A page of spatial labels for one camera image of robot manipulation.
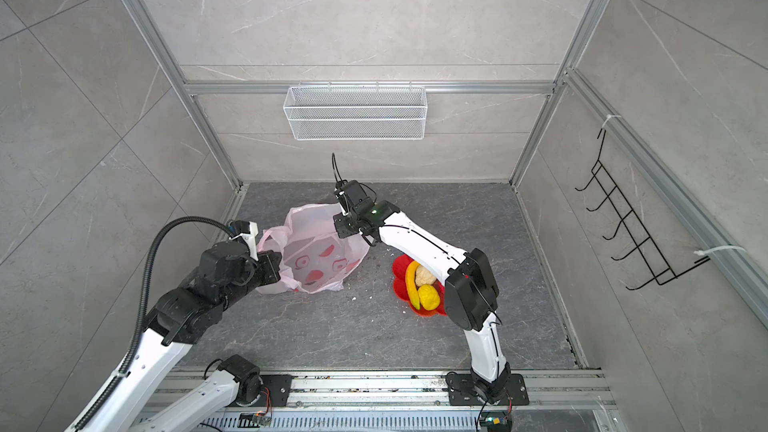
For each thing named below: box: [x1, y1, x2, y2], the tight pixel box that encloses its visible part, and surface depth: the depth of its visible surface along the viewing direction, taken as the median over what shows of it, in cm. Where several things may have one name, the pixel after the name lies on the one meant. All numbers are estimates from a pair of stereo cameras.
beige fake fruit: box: [414, 264, 437, 287], surface depth 90 cm
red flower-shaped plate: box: [392, 254, 447, 317], surface depth 90 cm
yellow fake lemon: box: [418, 284, 441, 311], surface depth 85 cm
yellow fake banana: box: [405, 260, 421, 310], surface depth 89 cm
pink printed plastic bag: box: [257, 203, 371, 293], surface depth 88 cm
